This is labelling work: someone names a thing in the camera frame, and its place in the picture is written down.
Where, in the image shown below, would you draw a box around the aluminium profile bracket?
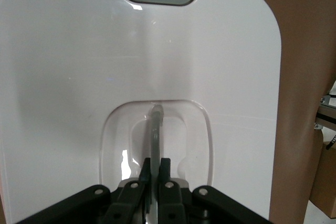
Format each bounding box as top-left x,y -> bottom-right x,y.
313,87 -> 336,130

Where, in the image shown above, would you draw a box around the white box lid grey latches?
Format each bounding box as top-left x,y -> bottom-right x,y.
0,0 -> 283,224

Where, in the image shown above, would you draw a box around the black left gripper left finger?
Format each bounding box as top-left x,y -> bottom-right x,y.
15,157 -> 152,224

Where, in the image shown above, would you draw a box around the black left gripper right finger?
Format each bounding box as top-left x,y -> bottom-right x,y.
157,157 -> 275,224

